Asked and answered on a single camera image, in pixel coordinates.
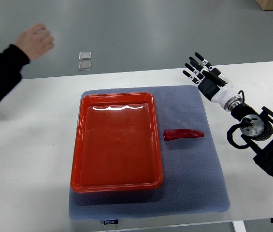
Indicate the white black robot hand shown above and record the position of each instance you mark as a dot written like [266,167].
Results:
[213,85]

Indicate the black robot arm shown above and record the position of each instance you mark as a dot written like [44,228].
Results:
[254,130]

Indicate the red pepper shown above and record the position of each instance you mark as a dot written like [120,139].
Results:
[181,134]

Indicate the red plastic tray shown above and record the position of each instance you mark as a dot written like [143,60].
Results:
[117,144]

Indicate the person's bare hand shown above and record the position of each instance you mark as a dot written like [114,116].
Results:
[35,41]

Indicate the blue-grey mesh mat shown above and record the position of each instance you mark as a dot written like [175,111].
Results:
[193,180]

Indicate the upper metal floor plate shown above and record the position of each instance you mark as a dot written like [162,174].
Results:
[84,55]

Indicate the black table label tag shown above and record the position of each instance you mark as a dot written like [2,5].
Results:
[111,222]

